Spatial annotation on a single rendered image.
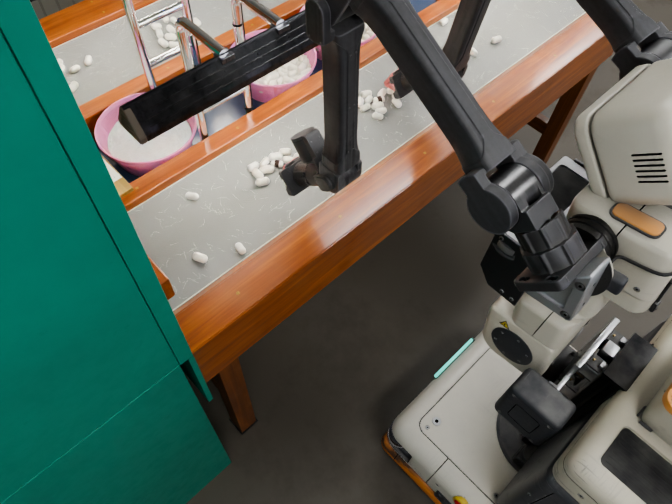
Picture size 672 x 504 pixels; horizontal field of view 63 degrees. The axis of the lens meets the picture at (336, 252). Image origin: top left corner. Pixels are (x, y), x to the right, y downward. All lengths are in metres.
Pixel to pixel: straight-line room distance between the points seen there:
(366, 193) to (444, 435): 0.72
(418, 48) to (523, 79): 1.03
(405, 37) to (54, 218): 0.49
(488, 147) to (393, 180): 0.66
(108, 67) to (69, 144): 1.24
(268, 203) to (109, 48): 0.78
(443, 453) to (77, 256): 1.19
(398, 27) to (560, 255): 0.38
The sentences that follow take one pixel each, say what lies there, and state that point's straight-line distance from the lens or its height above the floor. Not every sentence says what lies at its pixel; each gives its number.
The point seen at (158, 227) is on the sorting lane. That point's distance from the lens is 1.40.
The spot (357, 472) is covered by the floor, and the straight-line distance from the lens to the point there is 1.89.
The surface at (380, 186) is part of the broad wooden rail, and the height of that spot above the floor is 0.76.
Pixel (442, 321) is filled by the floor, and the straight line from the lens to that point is 2.10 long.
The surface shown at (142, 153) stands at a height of 0.73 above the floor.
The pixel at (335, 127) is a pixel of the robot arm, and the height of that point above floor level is 1.12.
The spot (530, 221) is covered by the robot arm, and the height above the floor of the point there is 1.25.
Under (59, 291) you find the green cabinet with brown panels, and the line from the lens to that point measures 0.76.
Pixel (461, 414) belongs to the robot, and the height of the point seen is 0.28.
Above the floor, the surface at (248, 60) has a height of 1.09.
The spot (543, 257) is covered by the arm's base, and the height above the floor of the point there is 1.21.
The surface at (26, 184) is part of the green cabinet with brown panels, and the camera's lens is 0.63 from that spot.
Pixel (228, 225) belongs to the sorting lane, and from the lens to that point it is 1.37.
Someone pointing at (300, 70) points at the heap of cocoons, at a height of 0.74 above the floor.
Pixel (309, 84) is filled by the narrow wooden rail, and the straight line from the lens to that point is 1.67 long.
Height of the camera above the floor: 1.85
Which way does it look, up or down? 57 degrees down
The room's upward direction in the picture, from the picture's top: 4 degrees clockwise
